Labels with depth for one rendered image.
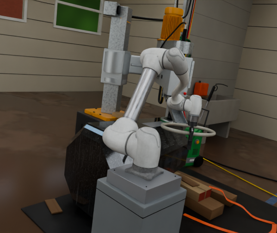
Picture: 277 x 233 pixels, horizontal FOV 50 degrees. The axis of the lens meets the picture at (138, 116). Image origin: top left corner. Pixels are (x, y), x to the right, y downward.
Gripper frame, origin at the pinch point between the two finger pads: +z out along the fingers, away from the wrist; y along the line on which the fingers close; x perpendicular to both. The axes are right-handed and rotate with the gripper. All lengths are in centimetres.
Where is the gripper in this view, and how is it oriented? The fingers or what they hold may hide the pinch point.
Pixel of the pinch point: (189, 145)
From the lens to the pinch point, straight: 248.8
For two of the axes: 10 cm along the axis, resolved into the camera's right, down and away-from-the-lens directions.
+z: -1.1, 9.8, 1.6
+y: 1.2, -1.4, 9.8
